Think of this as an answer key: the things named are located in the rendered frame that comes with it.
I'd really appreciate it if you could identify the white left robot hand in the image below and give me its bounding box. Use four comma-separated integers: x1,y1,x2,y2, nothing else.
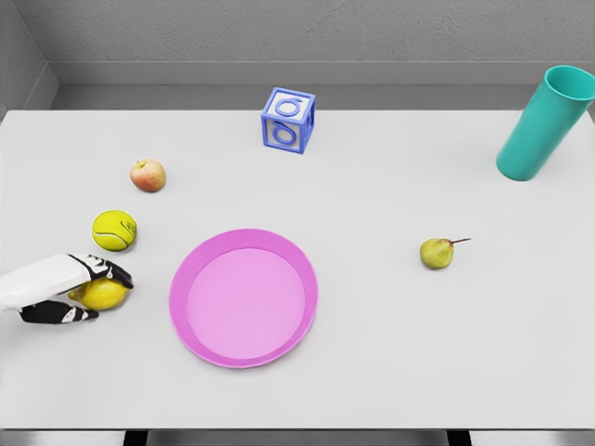
0,253,135,325

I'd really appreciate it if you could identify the yellow lemon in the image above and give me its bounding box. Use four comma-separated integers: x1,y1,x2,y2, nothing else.
67,277,131,312

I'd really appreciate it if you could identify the pink round plate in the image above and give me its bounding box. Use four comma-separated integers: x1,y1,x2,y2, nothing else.
168,228,320,370

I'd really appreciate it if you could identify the yellow-green tennis ball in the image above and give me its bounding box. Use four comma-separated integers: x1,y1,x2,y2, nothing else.
91,209,139,253

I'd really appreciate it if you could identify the red-yellow apple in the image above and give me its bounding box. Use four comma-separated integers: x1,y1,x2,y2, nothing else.
129,158,167,193

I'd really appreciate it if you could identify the blue letter toy block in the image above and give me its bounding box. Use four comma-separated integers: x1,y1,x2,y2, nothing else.
260,86,317,155

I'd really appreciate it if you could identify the green pear with stem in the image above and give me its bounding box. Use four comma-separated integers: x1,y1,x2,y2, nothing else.
419,237,472,270

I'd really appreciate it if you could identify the teal plastic cup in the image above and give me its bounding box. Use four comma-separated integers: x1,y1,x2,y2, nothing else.
495,64,595,182

